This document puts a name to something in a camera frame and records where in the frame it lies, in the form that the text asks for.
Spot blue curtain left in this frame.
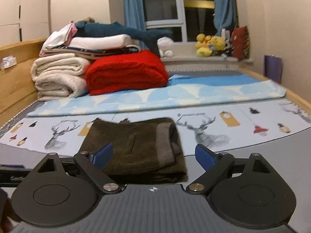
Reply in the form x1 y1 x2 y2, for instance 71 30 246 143
123 0 148 49

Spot dark red cushion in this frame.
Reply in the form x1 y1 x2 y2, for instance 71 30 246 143
231 26 250 62

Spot white wardrobe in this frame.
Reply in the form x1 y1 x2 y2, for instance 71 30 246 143
0 0 50 46

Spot tissue pack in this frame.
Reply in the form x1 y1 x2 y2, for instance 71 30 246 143
1 55 17 70

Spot teal shark plush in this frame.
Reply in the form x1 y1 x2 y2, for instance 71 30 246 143
75 21 172 57

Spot yellow plush toys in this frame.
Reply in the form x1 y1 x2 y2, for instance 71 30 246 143
195 33 227 57

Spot blue curtain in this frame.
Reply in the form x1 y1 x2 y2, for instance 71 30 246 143
213 0 238 36
123 0 148 49

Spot printed deer bed sheet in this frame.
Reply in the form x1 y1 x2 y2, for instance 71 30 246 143
0 98 311 231

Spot left hand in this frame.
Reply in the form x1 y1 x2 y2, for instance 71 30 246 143
1 198 21 232

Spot white plush toy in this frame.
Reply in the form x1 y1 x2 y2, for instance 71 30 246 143
157 37 174 58

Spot wooden bed frame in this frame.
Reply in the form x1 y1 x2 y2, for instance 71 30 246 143
0 38 311 127

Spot purple bin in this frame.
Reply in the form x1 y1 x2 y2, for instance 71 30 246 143
264 55 283 84

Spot light blue patterned blanket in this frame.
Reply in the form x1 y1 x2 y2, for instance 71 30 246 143
27 74 286 117

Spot stack of folded linens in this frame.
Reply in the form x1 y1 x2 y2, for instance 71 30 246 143
39 22 141 59

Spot red folded blanket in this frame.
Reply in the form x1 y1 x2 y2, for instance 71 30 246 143
85 50 169 95

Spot cream folded quilt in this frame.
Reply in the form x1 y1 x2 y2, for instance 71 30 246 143
30 53 91 102

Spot blue curtain right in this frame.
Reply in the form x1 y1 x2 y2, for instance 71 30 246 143
213 0 238 36

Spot olive corduroy pants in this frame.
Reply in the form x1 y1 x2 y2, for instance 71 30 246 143
80 118 188 185

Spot window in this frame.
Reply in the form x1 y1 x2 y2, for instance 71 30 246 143
143 0 217 43

